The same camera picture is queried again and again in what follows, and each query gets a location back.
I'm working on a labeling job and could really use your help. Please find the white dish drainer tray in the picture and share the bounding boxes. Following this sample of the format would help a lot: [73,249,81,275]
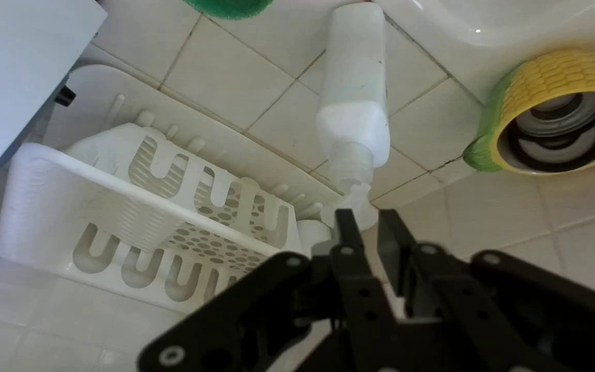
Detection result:
[37,62,344,239]

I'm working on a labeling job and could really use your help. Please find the white slotted utensil caddy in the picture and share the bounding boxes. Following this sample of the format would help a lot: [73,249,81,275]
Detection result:
[0,121,305,316]

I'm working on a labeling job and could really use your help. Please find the grey black round rings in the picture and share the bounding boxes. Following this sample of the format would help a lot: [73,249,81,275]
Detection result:
[499,91,595,171]

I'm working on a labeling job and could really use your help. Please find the white pump soap bottle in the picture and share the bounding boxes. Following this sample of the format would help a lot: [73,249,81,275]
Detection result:
[314,0,393,235]

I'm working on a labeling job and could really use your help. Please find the white double basin sink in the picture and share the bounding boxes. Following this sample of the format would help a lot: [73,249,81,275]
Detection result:
[377,0,595,96]

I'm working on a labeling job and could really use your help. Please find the corn shaped yellow green holder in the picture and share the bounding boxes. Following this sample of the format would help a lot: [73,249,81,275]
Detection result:
[460,48,595,175]

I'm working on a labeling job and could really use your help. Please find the green round object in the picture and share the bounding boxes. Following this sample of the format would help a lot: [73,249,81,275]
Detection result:
[181,0,274,21]

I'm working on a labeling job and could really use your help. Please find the white flat panel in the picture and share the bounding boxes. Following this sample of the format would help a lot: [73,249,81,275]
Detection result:
[0,0,110,188]

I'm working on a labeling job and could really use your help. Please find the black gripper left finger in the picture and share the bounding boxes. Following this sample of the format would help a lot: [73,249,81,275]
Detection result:
[136,207,396,372]

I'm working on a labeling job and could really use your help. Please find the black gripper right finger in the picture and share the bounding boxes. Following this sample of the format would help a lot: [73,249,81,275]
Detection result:
[376,208,595,372]

